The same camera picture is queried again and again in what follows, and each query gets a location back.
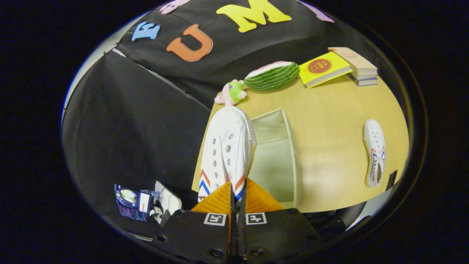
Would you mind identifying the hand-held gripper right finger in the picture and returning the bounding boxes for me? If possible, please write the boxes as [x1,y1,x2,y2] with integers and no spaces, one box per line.
[237,178,324,264]

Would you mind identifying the pink green plush toy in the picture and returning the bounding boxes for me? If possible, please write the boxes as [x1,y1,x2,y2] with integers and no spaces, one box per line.
[214,80,247,107]

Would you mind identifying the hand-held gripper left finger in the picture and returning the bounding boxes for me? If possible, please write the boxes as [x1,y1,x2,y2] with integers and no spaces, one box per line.
[151,180,237,264]

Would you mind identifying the beige book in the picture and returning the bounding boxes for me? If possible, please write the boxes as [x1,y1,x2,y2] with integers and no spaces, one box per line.
[328,47,378,75]

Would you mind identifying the white striped shoe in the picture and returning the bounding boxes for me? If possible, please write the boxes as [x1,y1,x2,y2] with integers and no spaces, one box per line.
[363,118,386,187]
[198,106,257,204]

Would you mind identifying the black table edge clamp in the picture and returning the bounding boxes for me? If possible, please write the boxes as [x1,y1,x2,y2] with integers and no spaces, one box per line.
[385,170,398,191]

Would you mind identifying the translucent white storage box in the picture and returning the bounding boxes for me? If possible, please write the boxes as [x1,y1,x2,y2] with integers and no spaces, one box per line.
[248,108,303,209]

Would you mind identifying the watermelon slice plush toy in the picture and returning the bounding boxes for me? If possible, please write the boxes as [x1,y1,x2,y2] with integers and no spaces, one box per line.
[244,61,300,92]

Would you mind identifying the yellow book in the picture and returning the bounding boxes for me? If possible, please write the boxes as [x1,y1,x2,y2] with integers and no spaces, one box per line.
[299,51,353,89]

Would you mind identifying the white book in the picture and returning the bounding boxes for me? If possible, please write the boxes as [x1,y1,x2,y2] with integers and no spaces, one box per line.
[348,71,378,81]

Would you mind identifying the white side desk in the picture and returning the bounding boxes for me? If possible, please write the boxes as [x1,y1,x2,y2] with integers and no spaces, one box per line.
[152,180,182,225]

